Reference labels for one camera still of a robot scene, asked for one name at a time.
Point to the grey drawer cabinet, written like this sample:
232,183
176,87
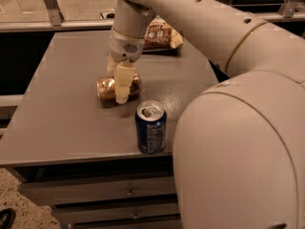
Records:
79,155

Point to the blue soda can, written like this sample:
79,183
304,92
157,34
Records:
150,121

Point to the black shoe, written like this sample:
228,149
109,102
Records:
7,217

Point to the brown chip bag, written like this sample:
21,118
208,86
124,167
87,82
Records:
160,36

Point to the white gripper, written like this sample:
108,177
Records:
124,49

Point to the orange soda can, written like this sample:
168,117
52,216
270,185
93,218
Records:
106,84

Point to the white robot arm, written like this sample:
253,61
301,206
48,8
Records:
238,148

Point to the metal railing frame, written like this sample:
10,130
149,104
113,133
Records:
68,15

